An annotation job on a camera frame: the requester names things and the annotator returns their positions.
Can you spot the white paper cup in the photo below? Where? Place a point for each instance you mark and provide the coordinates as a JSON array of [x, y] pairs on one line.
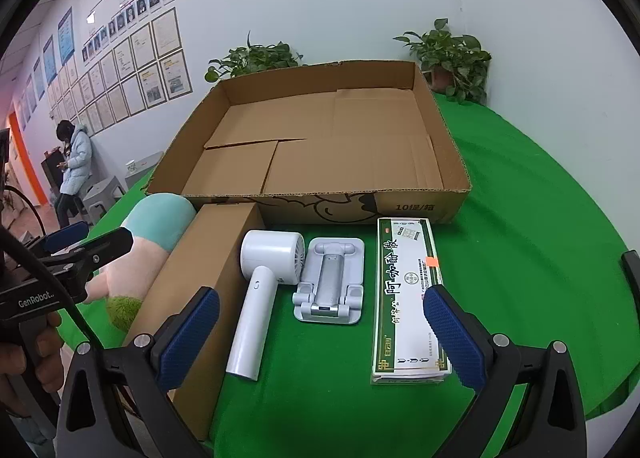
[[131, 167]]

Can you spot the dark low cabinet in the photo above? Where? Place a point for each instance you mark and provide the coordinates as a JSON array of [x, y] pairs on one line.
[[50, 170]]

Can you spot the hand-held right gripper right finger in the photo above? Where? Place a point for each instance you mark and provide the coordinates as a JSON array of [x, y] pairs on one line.
[[452, 338]]

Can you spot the green and white medicine box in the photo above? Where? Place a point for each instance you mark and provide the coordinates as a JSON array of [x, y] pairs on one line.
[[400, 298]]

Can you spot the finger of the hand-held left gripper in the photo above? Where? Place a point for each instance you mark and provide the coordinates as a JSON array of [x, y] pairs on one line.
[[102, 248], [65, 234]]

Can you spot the blue wall poster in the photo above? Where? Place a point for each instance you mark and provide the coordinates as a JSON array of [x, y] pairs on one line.
[[65, 35], [48, 60], [38, 79]]

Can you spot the pastel plush toy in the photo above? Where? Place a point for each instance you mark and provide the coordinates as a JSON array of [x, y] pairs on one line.
[[150, 228]]

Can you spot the large cardboard box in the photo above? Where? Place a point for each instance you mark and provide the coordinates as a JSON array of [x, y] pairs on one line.
[[325, 138]]

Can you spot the green tablecloth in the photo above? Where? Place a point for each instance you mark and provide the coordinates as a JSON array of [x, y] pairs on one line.
[[525, 238]]

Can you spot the grey plastic stool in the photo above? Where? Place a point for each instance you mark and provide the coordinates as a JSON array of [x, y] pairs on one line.
[[112, 185], [94, 205]]

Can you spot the white handheld fan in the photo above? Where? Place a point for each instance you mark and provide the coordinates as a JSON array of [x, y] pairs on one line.
[[260, 298]]

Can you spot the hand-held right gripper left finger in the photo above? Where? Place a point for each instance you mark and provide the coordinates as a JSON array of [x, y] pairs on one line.
[[191, 338]]

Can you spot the person's left hand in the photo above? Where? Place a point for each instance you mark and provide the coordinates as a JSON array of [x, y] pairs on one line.
[[42, 345]]

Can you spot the wall of framed certificates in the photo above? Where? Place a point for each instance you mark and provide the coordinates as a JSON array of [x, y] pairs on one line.
[[140, 68]]

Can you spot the potted green plant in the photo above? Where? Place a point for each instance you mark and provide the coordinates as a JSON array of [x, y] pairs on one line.
[[450, 53], [250, 60]]

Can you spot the white folding phone stand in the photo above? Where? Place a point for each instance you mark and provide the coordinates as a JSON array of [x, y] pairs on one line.
[[327, 278]]

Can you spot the grey side table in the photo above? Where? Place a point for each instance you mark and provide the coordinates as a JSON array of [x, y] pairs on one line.
[[145, 168]]

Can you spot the long brown cardboard box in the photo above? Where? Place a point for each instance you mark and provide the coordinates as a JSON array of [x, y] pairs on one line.
[[200, 258]]

